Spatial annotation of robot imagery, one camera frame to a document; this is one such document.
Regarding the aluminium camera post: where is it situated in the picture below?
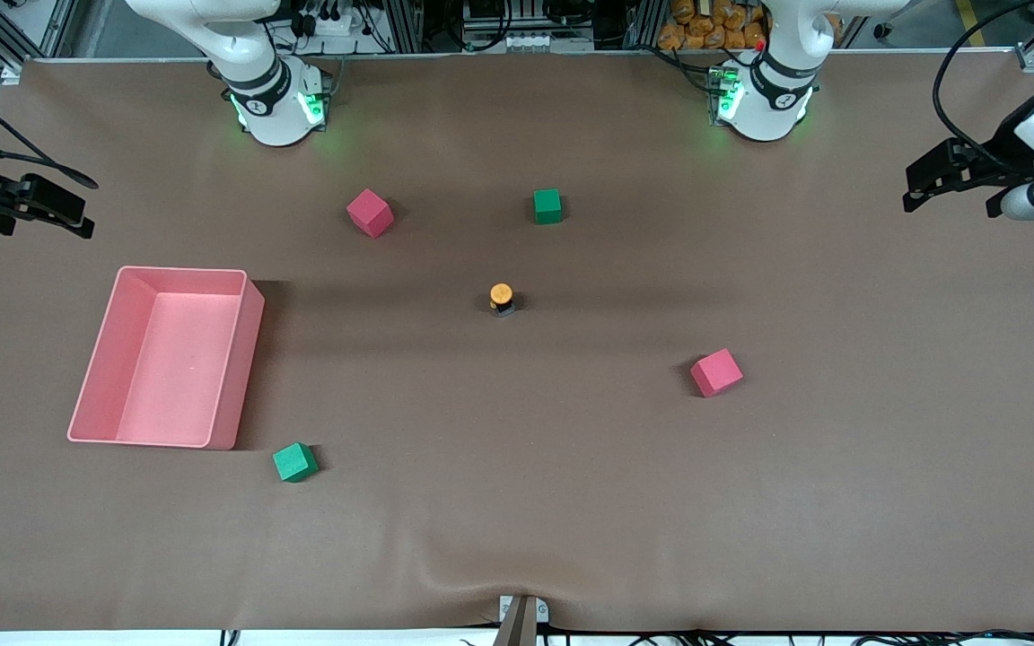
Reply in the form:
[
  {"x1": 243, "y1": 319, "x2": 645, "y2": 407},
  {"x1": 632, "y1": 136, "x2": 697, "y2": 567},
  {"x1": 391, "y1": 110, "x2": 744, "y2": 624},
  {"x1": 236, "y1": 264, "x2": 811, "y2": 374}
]
[{"x1": 492, "y1": 594, "x2": 550, "y2": 646}]

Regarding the brown table mat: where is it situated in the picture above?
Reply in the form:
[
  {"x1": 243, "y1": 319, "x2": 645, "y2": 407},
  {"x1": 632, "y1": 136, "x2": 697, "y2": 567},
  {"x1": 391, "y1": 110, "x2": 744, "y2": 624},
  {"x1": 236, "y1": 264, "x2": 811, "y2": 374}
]
[{"x1": 0, "y1": 52, "x2": 1034, "y2": 633}]

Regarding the aluminium frame post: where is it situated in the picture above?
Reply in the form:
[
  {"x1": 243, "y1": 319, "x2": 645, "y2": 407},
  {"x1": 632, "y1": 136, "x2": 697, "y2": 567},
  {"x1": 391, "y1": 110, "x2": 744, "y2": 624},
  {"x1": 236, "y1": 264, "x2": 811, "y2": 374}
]
[
  {"x1": 381, "y1": 0, "x2": 428, "y2": 53},
  {"x1": 625, "y1": 0, "x2": 662, "y2": 50}
]

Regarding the orange packets pile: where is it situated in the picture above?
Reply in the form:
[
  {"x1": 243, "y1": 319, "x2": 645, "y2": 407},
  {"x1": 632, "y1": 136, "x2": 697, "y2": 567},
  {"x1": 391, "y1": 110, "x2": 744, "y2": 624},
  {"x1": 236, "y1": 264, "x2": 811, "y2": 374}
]
[{"x1": 657, "y1": 0, "x2": 769, "y2": 51}]

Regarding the white power strip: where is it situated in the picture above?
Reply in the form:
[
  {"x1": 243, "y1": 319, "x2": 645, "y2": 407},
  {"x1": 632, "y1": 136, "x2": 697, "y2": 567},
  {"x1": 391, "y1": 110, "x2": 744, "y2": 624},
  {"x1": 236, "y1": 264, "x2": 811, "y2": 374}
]
[{"x1": 288, "y1": 0, "x2": 365, "y2": 37}]

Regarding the pink foam cube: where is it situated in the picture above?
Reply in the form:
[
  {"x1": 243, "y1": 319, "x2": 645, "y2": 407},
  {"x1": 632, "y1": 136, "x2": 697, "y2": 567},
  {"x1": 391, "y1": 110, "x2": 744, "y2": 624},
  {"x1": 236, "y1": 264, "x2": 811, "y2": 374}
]
[
  {"x1": 689, "y1": 348, "x2": 745, "y2": 398},
  {"x1": 346, "y1": 188, "x2": 395, "y2": 240}
]

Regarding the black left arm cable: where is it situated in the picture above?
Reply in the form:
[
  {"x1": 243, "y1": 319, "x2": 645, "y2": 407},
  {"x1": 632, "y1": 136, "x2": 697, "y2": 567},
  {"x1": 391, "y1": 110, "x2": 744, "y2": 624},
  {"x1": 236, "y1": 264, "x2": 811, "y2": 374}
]
[{"x1": 933, "y1": 0, "x2": 1034, "y2": 171}]

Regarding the pink plastic tray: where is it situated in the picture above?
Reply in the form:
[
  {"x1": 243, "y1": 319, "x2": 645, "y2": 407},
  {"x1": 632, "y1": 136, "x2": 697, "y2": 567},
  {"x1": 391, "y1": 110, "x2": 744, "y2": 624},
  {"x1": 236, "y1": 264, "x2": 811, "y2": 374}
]
[{"x1": 66, "y1": 266, "x2": 266, "y2": 450}]

